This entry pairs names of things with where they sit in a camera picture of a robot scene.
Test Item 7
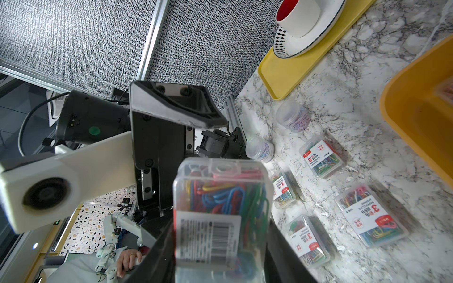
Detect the yellow plastic storage box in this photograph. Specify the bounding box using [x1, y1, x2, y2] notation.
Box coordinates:
[380, 37, 453, 186]

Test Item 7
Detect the clear round paper clip jar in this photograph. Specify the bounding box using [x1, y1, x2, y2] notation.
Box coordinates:
[276, 100, 310, 133]

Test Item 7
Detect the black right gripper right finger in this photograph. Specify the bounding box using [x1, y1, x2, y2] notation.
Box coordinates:
[264, 220, 317, 283]

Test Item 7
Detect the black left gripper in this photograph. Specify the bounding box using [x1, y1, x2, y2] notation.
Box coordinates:
[129, 80, 227, 212]

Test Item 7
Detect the yellow flat tray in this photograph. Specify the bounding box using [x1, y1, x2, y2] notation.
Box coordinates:
[258, 1, 374, 100]

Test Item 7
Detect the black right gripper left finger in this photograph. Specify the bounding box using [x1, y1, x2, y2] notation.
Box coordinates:
[125, 219, 175, 283]

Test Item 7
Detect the rectangular paper clip box five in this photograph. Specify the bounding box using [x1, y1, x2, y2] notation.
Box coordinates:
[335, 183, 409, 248]

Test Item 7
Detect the white cup red inside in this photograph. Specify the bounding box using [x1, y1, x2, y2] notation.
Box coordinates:
[276, 0, 321, 38]

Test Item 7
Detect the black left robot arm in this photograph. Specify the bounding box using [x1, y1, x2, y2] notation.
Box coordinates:
[55, 81, 228, 214]

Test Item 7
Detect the white patterned plate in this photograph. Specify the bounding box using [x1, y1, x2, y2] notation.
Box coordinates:
[273, 1, 348, 59]

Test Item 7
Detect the rectangular paper clip box three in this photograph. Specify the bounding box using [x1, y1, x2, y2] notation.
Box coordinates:
[284, 215, 331, 268]

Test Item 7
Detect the rectangular paper clip box six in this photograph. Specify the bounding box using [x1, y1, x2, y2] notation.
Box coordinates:
[173, 158, 273, 283]

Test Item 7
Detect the rectangular paper clip box two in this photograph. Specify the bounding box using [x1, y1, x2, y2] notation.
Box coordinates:
[271, 172, 297, 209]

